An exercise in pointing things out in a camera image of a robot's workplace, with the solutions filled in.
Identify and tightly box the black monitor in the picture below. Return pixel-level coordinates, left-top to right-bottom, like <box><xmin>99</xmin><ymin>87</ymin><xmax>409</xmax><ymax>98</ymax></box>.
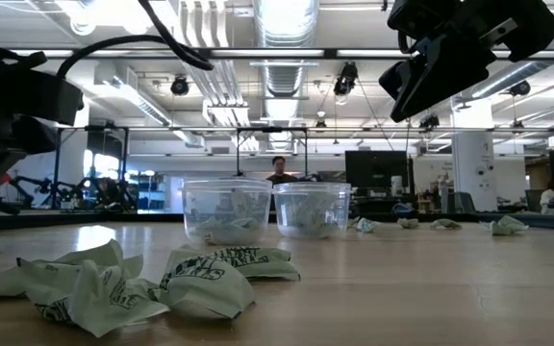
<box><xmin>344</xmin><ymin>150</ymin><xmax>416</xmax><ymax>191</ymax></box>

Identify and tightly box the shelf with blue bins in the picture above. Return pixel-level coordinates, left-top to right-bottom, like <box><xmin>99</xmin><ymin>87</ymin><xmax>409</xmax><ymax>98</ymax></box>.
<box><xmin>127</xmin><ymin>170</ymin><xmax>170</xmax><ymax>212</ymax></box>

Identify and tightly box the white column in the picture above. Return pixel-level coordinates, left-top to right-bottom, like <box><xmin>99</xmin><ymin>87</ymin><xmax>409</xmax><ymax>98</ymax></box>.
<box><xmin>451</xmin><ymin>98</ymin><xmax>498</xmax><ymax>212</ymax></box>

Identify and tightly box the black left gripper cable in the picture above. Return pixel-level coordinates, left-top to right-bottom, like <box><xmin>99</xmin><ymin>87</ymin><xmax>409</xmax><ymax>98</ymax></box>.
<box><xmin>55</xmin><ymin>0</ymin><xmax>214</xmax><ymax>78</ymax></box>

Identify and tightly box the silver ventilation duct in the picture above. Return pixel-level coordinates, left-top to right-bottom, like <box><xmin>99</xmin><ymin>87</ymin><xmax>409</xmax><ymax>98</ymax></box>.
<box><xmin>252</xmin><ymin>0</ymin><xmax>320</xmax><ymax>155</ymax></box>

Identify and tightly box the black ceiling spotlight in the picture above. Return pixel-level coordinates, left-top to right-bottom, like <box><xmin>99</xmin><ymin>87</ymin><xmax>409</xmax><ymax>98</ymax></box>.
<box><xmin>418</xmin><ymin>113</ymin><xmax>441</xmax><ymax>131</ymax></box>
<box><xmin>169</xmin><ymin>75</ymin><xmax>190</xmax><ymax>97</ymax></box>
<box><xmin>508</xmin><ymin>79</ymin><xmax>532</xmax><ymax>98</ymax></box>

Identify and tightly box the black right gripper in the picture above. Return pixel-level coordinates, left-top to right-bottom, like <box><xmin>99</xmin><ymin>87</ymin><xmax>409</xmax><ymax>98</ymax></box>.
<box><xmin>378</xmin><ymin>0</ymin><xmax>554</xmax><ymax>123</ymax></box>

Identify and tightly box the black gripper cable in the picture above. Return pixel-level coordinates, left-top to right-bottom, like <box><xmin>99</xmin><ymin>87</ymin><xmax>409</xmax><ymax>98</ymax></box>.
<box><xmin>396</xmin><ymin>28</ymin><xmax>417</xmax><ymax>55</ymax></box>
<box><xmin>55</xmin><ymin>0</ymin><xmax>214</xmax><ymax>78</ymax></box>

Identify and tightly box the black hanging camera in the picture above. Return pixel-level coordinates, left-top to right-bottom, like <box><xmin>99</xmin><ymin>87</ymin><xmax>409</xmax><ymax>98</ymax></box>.
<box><xmin>333</xmin><ymin>61</ymin><xmax>360</xmax><ymax>97</ymax></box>

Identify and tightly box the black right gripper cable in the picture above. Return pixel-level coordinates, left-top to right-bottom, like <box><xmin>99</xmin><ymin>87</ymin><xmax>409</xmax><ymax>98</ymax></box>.
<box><xmin>396</xmin><ymin>28</ymin><xmax>417</xmax><ymax>55</ymax></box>

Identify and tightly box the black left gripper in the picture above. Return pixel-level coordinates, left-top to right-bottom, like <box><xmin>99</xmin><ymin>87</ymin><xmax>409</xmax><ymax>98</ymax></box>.
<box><xmin>0</xmin><ymin>114</ymin><xmax>60</xmax><ymax>254</ymax></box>

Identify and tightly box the clear plastic container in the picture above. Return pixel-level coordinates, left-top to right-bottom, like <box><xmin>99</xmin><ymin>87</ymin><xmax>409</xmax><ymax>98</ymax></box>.
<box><xmin>179</xmin><ymin>176</ymin><xmax>274</xmax><ymax>246</ymax></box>
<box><xmin>271</xmin><ymin>181</ymin><xmax>354</xmax><ymax>240</ymax></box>

